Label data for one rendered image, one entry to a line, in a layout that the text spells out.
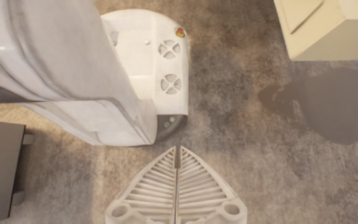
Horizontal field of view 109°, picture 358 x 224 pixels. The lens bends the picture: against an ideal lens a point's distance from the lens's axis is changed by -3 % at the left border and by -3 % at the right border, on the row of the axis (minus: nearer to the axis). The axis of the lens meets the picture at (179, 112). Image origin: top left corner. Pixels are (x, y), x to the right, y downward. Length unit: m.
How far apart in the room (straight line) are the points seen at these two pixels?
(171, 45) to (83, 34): 0.45
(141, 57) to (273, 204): 1.07
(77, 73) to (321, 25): 0.37
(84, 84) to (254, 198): 0.97
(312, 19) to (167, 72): 0.45
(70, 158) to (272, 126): 1.29
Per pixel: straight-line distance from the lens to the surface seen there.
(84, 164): 1.05
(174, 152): 0.17
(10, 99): 0.26
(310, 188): 1.18
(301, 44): 0.37
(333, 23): 0.34
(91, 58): 0.23
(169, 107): 0.65
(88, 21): 0.24
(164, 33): 0.67
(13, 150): 1.23
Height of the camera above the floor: 0.86
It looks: 77 degrees down
